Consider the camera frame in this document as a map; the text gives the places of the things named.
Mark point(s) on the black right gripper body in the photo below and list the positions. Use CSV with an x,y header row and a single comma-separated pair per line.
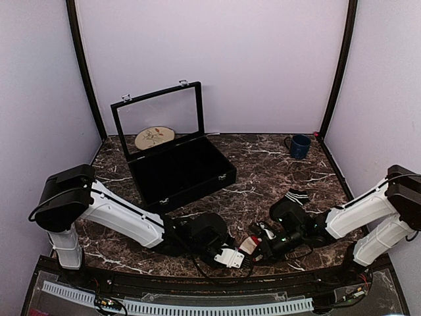
x,y
295,239

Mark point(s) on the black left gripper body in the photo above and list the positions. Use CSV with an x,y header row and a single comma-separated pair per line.
x,y
200,249

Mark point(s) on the red white sock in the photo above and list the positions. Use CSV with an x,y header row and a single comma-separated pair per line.
x,y
251,246

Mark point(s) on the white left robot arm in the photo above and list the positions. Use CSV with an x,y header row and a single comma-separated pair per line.
x,y
76,194

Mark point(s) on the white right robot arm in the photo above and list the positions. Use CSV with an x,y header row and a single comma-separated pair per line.
x,y
395,199

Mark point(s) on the black striped sock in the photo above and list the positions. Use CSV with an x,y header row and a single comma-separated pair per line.
x,y
291,199

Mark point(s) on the dark blue mug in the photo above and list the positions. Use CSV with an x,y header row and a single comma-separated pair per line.
x,y
298,146

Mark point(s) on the black glass-lid display case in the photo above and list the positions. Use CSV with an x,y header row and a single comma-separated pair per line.
x,y
178,172

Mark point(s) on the round beige decorated plate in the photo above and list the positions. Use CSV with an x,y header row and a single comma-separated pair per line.
x,y
150,137

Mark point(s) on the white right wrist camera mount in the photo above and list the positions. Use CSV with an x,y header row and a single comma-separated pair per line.
x,y
267,231

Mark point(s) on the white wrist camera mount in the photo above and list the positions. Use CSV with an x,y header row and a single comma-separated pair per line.
x,y
230,258
267,231

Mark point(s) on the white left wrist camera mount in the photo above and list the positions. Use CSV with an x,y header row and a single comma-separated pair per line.
x,y
230,258

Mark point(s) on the white slotted cable duct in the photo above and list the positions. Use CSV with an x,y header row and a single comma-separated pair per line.
x,y
157,304

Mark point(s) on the black curved front rail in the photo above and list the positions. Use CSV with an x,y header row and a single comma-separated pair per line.
x,y
132,273

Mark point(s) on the right black frame post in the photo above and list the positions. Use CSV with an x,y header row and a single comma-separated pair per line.
x,y
340,68

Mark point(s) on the black frame post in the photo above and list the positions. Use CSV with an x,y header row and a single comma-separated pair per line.
x,y
340,68
83,67

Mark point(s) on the left black frame post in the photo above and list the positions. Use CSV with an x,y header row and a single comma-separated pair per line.
x,y
83,67

